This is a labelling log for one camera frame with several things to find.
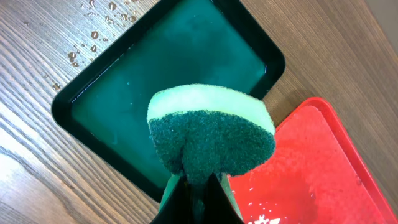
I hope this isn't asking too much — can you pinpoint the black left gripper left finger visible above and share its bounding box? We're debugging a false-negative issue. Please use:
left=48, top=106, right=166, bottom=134
left=150, top=175, right=193, bottom=224

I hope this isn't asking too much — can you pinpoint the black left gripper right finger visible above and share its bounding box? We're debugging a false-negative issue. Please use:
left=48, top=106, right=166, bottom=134
left=203, top=174, right=244, bottom=224

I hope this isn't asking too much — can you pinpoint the green scouring sponge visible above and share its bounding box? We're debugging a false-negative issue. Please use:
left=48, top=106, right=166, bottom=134
left=146, top=83, right=277, bottom=224

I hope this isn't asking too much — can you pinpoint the red plastic tray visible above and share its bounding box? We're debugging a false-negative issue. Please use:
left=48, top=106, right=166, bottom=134
left=229, top=97, right=397, bottom=223

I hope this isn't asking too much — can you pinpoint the black water tray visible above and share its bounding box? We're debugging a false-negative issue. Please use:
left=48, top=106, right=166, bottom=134
left=51, top=0, right=285, bottom=201

